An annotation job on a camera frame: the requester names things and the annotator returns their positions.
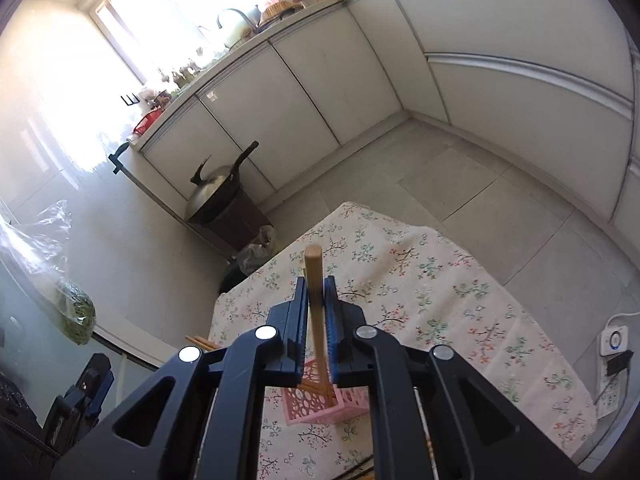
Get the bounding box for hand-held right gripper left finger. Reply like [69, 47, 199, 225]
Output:
[52, 276, 308, 480]

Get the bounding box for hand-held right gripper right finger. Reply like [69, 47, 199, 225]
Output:
[322, 275, 581, 480]

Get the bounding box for pink perforated chopstick holder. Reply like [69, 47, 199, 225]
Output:
[282, 357, 371, 428]

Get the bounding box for clear plastic bag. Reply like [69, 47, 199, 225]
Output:
[235, 226, 278, 276]

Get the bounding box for plastic bag of greens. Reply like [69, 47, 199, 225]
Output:
[0, 200, 97, 347]

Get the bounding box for floral tablecloth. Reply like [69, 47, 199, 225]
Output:
[207, 201, 598, 480]

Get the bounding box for steel wok lid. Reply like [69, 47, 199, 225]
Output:
[186, 157, 237, 218]

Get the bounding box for black wok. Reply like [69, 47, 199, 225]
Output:
[185, 141, 261, 224]

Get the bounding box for red basket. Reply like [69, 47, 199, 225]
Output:
[132, 112, 166, 136]

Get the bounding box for cluster of small bottles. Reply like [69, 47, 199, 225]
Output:
[147, 54, 203, 98]

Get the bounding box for white smart plug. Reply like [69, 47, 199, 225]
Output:
[598, 313, 632, 361]

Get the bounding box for pale kettle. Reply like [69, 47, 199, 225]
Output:
[216, 7, 262, 47]

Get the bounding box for black plug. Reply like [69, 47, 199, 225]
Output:
[602, 352, 634, 376]

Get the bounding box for white power strip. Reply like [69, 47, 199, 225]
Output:
[594, 374, 626, 417]

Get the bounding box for woven basket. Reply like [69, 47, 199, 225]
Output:
[260, 0, 304, 26]

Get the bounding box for white kitchen cabinets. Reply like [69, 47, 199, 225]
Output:
[127, 0, 640, 241]

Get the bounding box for window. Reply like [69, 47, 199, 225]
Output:
[90, 0, 281, 87]

